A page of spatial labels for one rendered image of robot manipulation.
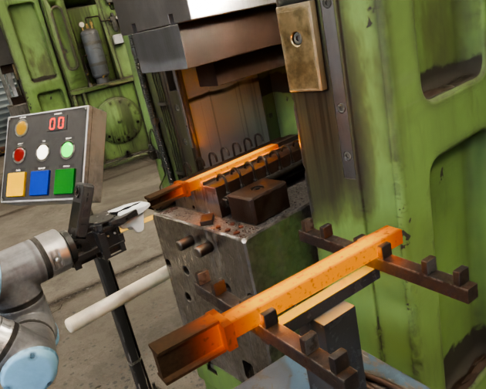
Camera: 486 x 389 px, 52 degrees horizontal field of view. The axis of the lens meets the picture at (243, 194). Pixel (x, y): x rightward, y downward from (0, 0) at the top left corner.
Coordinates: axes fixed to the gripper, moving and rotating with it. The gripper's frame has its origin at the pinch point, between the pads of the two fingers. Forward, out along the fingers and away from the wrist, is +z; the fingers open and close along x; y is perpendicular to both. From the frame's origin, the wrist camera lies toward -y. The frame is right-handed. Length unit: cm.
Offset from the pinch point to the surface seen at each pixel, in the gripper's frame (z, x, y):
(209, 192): 15.0, 4.7, 2.6
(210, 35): 22.8, 7.5, -32.5
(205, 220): 10.6, 7.1, 7.6
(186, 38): 16.3, 7.5, -32.8
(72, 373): -3, -111, 100
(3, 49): 137, -511, -53
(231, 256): 9.1, 16.5, 14.1
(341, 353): -18, 71, -1
